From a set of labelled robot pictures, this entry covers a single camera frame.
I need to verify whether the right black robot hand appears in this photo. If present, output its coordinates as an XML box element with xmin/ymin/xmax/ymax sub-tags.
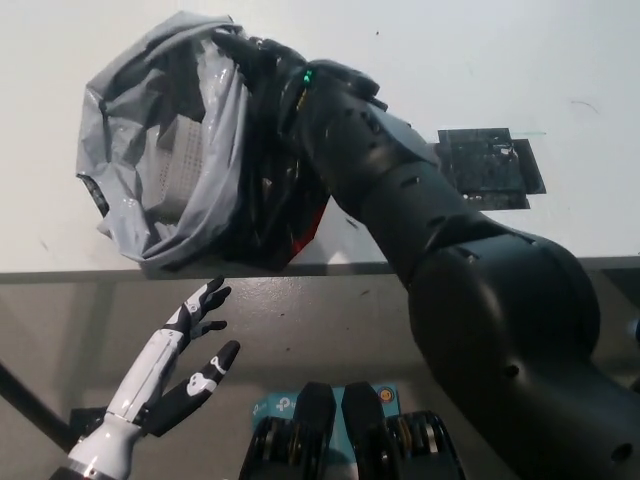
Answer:
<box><xmin>212</xmin><ymin>32</ymin><xmax>314</xmax><ymax>104</ymax></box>

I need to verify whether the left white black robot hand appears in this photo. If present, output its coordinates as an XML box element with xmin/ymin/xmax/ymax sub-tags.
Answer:
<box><xmin>104</xmin><ymin>274</ymin><xmax>241</xmax><ymax>436</ymax></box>

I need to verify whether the grey perforated rectangular container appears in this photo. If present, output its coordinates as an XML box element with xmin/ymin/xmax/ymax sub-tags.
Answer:
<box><xmin>155</xmin><ymin>113</ymin><xmax>207</xmax><ymax>221</ymax></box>

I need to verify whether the grey plastic bag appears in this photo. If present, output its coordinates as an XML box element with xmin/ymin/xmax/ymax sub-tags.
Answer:
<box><xmin>74</xmin><ymin>12</ymin><xmax>331</xmax><ymax>275</ymax></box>

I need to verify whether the teal box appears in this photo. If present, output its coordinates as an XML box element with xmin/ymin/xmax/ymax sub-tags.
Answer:
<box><xmin>252</xmin><ymin>387</ymin><xmax>401</xmax><ymax>480</ymax></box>

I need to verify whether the black ribbed robot body block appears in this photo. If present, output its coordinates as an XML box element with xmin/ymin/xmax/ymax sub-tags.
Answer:
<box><xmin>239</xmin><ymin>382</ymin><xmax>337</xmax><ymax>480</ymax></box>
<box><xmin>342</xmin><ymin>382</ymin><xmax>454</xmax><ymax>480</ymax></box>

